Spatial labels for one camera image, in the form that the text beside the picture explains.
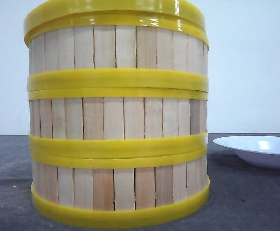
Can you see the bamboo steamer with large bun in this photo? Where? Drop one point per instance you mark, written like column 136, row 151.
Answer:
column 87, row 56

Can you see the bamboo steamer with three buns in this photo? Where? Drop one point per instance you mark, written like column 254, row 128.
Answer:
column 116, row 127

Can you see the woven bamboo steamer lid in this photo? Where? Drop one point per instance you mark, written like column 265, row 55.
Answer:
column 54, row 9

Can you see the bamboo steamer with small bun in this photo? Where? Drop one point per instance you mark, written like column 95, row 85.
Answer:
column 143, row 197

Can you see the white plate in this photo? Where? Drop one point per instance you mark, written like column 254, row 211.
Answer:
column 263, row 151

